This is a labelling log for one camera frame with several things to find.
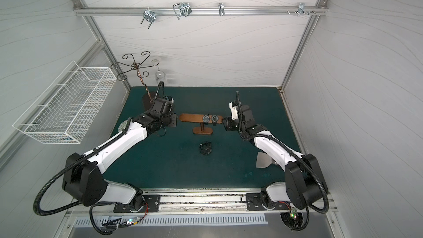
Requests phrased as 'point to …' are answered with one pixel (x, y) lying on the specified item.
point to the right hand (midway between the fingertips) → (225, 118)
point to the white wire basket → (65, 110)
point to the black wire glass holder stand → (129, 65)
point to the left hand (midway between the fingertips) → (174, 117)
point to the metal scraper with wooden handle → (264, 160)
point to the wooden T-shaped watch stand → (220, 119)
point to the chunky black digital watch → (205, 147)
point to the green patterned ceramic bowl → (122, 125)
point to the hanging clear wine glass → (159, 75)
